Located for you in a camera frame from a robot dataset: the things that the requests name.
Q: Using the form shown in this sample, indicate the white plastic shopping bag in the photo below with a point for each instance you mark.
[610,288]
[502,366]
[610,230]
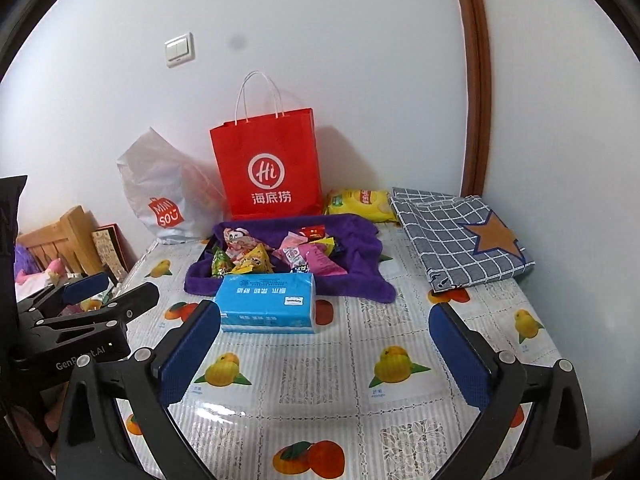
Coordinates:
[150,185]

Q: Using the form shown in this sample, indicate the pink snack packet yellow ends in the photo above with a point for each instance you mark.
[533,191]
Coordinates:
[325,262]

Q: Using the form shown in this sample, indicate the pink white plush pillow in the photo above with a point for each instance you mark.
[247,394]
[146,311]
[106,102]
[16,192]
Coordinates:
[52,271]

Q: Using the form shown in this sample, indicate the yellow chips bag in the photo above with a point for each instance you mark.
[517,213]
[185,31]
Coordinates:
[357,202]

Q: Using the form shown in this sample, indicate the white light switch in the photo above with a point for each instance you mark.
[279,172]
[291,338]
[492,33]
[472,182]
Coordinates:
[180,50]

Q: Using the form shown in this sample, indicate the patterned book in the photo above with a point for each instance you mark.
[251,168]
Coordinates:
[107,250]

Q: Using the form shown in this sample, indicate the purple towel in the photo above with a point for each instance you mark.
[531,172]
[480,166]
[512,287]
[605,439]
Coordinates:
[350,260]

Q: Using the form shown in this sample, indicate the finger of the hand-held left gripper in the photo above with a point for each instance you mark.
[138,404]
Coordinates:
[130,305]
[87,285]

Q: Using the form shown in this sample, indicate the brown wooden door frame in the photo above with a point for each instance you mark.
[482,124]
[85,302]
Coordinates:
[475,85]

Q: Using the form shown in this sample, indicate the fruit print tablecloth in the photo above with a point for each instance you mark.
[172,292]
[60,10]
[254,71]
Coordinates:
[325,385]

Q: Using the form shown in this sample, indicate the blue tissue pack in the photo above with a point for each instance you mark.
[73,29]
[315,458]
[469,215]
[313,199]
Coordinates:
[265,305]

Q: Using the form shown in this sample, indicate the red paper bag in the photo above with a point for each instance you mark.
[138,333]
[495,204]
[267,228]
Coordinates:
[270,150]

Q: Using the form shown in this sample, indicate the wooden headboard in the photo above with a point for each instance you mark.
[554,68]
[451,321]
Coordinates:
[75,240]

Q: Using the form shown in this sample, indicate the yellow red snack packet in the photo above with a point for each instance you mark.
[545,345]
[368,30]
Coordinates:
[252,260]

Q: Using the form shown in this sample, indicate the person's left hand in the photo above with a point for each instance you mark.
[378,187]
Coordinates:
[37,435]

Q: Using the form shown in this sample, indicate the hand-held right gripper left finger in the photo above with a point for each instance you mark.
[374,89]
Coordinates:
[190,355]

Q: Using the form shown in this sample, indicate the grey checked cloth with star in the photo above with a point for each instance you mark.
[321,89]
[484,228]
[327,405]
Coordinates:
[450,240]

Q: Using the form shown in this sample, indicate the pink peach snack packet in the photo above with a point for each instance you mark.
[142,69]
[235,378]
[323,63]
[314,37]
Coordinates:
[292,252]

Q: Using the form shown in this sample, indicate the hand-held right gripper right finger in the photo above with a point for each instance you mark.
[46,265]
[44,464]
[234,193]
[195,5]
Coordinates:
[460,360]

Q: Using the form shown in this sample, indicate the green snack packet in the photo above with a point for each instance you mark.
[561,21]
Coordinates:
[220,265]

